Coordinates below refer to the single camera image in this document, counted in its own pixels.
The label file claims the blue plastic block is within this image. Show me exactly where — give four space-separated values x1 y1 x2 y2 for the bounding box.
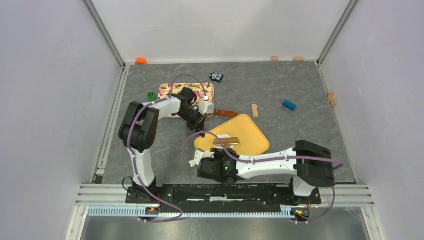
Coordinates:
282 100 297 112

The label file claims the orange plastic cap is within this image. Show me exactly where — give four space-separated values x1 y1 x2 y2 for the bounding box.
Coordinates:
134 57 148 65

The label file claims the wooden piece right edge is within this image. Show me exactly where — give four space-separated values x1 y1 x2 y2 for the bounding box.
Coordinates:
327 92 337 107

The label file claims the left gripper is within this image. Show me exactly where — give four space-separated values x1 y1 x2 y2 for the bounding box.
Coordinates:
175 108 208 139

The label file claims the black patterned small box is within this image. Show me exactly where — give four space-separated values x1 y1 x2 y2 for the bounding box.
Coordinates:
209 72 224 83

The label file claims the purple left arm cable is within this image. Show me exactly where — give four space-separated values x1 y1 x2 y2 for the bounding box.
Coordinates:
127 74 210 223

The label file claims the floral pattern tray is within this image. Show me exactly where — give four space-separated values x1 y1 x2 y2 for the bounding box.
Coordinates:
152 83 215 119

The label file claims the green plastic block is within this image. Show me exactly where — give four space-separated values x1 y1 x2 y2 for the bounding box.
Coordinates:
147 91 157 102

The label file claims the metal scraper with wooden handle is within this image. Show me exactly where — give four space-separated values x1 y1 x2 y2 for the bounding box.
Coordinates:
213 109 238 118

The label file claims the yellow cutting mat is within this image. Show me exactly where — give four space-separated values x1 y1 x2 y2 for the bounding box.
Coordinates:
210 114 270 156

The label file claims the light blue cable duct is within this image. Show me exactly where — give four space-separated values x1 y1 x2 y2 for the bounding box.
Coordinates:
87 206 295 219

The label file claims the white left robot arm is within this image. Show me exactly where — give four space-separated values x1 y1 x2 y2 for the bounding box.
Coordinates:
118 87 207 204

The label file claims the small wooden block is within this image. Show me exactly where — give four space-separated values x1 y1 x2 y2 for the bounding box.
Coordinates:
251 103 259 119

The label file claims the white dough ball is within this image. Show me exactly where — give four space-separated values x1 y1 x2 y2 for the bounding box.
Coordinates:
217 134 232 139

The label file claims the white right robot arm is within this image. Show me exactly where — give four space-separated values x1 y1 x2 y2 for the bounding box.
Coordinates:
188 140 336 204

